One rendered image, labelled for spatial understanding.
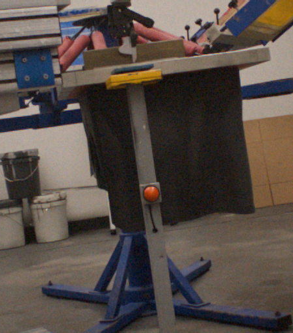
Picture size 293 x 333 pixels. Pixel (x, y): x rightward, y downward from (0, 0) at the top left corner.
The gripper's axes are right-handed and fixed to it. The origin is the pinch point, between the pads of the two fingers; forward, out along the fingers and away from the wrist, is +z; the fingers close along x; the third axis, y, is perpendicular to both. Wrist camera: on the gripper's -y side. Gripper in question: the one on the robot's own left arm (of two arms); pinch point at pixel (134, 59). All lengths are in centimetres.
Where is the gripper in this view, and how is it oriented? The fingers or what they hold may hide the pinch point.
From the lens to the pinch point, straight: 298.6
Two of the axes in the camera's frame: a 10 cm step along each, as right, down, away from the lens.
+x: 1.3, 0.3, -9.9
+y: -9.8, 1.4, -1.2
